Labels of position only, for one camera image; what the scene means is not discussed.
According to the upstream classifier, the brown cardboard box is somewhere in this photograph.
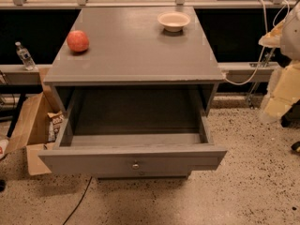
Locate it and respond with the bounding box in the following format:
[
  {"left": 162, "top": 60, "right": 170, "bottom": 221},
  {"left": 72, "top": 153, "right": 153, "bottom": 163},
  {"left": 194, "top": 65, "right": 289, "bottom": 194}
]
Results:
[{"left": 0, "top": 68, "right": 63, "bottom": 175}]

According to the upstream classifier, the snack bag in box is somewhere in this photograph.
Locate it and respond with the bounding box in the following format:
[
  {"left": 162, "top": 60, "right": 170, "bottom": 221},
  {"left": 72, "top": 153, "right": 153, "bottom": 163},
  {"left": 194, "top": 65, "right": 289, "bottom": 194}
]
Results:
[{"left": 48, "top": 112, "right": 65, "bottom": 143}]

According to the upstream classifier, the black floor cable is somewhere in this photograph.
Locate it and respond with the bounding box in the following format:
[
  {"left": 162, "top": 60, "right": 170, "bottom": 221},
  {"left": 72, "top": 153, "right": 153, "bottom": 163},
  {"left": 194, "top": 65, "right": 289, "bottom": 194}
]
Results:
[{"left": 61, "top": 175, "right": 94, "bottom": 225}]

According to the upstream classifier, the metal tripod stand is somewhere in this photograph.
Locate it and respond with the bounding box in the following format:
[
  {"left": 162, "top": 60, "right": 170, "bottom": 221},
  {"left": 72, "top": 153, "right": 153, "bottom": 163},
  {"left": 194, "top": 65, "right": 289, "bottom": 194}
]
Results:
[{"left": 246, "top": 48, "right": 275, "bottom": 110}]

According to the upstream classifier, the red apple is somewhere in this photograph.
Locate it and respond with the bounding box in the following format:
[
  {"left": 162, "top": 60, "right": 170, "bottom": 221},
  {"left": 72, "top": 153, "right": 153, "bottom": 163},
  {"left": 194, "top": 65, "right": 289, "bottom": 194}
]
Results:
[{"left": 67, "top": 30, "right": 89, "bottom": 53}]

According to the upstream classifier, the clear plastic water bottle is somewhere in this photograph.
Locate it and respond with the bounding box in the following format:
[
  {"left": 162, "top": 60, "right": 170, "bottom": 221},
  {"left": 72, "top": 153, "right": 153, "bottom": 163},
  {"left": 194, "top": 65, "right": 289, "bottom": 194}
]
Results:
[{"left": 15, "top": 41, "right": 36, "bottom": 70}]

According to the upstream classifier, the grey wooden cabinet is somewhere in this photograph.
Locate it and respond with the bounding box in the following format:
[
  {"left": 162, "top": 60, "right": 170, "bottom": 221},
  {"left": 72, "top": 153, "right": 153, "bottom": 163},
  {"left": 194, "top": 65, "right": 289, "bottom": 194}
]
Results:
[{"left": 43, "top": 6, "right": 227, "bottom": 180}]

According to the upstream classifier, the white cable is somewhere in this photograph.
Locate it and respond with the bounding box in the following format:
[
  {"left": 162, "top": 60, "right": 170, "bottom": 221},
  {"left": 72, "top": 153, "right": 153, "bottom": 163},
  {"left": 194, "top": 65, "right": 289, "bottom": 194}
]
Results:
[{"left": 224, "top": 0, "right": 292, "bottom": 86}]

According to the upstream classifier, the metal drawer knob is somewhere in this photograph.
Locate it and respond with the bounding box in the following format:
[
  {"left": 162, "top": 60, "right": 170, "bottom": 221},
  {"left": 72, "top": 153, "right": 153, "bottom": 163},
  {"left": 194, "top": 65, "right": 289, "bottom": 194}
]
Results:
[{"left": 131, "top": 161, "right": 140, "bottom": 170}]

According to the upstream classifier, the white ceramic bowl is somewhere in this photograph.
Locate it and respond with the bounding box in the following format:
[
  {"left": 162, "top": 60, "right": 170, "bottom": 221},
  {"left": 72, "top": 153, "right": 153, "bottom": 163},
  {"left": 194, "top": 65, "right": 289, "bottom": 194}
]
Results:
[{"left": 157, "top": 11, "right": 190, "bottom": 32}]

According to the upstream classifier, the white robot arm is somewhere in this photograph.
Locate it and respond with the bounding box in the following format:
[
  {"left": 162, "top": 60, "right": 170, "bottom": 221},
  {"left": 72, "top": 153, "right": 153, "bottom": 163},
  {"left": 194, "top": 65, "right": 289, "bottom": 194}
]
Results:
[{"left": 259, "top": 3, "right": 300, "bottom": 123}]

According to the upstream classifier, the grey top drawer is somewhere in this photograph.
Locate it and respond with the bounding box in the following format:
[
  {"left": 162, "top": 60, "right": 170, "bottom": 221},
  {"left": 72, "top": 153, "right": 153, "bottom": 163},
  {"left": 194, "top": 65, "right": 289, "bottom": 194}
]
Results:
[{"left": 38, "top": 87, "right": 226, "bottom": 178}]

